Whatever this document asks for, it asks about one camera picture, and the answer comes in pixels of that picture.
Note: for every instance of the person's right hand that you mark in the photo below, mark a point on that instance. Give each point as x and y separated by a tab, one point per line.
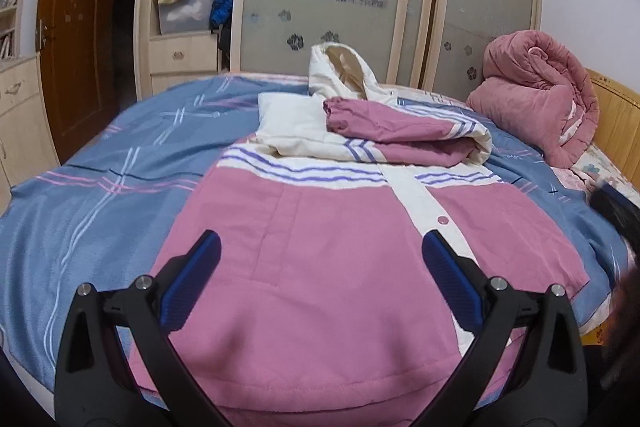
621	351

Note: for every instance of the pink and white hooded jacket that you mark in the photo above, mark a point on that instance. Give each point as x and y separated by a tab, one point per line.
321	311

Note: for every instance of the beige cabinet with bookshelf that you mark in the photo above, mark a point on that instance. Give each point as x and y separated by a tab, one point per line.
27	147

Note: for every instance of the brown wooden door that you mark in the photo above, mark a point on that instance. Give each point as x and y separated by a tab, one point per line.
84	48

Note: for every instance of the wooden headboard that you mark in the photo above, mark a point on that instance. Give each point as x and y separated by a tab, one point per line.
618	133

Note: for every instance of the translucent storage box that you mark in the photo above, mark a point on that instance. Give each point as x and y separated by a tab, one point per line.
184	16

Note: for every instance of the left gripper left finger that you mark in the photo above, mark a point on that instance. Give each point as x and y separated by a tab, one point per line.
116	364

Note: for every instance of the beige wardrobe frame with drawers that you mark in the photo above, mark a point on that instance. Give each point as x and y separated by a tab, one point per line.
162	61

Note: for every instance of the rolled pink quilt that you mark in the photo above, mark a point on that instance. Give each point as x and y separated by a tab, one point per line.
537	90

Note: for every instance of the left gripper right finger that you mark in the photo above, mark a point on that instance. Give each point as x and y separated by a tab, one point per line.
548	383

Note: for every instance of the blue garment in wardrobe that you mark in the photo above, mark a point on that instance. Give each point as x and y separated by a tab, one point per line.
219	13

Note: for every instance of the blue plaid bed sheet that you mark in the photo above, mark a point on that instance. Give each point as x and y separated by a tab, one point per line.
105	215

